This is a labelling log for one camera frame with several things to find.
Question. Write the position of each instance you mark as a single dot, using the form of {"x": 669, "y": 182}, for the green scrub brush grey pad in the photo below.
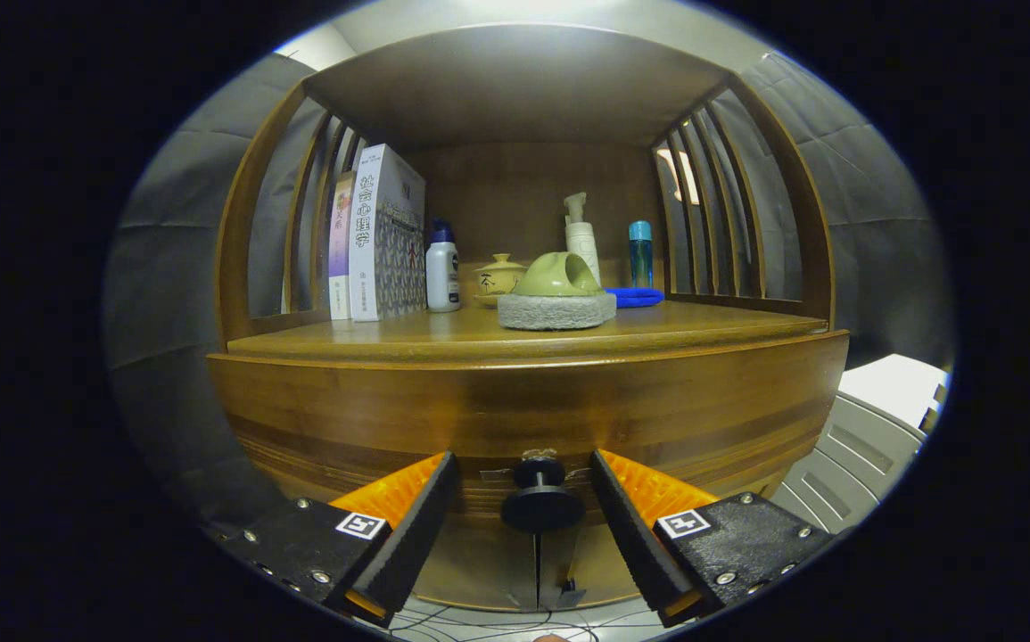
{"x": 555, "y": 308}

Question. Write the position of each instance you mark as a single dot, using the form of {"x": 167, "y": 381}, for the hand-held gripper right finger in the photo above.
{"x": 630, "y": 526}

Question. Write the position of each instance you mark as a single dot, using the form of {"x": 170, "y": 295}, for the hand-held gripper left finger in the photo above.
{"x": 416, "y": 526}

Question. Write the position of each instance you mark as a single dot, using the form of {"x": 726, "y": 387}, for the thick white book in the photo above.
{"x": 385, "y": 241}

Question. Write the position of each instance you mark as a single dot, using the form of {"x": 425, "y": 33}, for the brown wooden cabinet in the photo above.
{"x": 523, "y": 89}

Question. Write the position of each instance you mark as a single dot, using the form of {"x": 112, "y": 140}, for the blue folded cloth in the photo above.
{"x": 639, "y": 297}

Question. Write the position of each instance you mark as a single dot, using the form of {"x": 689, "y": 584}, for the brown wooden drawer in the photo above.
{"x": 390, "y": 410}

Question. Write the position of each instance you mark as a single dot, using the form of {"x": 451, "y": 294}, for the brown wooden countertop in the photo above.
{"x": 702, "y": 325}

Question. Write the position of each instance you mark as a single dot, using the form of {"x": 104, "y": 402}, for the yellow lidded ceramic teacup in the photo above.
{"x": 497, "y": 278}

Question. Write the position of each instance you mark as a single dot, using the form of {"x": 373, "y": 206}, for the white drawer unit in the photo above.
{"x": 889, "y": 383}

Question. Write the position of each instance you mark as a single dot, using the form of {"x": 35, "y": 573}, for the clear blue bottle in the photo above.
{"x": 640, "y": 259}

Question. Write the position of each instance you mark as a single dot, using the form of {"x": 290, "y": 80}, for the black door latch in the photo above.
{"x": 568, "y": 594}

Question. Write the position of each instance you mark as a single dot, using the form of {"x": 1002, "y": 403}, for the black round drawer knob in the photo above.
{"x": 541, "y": 508}

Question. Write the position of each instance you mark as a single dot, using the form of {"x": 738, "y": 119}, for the thin purple book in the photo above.
{"x": 340, "y": 250}

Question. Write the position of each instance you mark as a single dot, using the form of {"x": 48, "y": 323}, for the white bottle with blue cap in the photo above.
{"x": 441, "y": 276}

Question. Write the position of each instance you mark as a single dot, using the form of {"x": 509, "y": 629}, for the white pump bottle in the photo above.
{"x": 584, "y": 245}

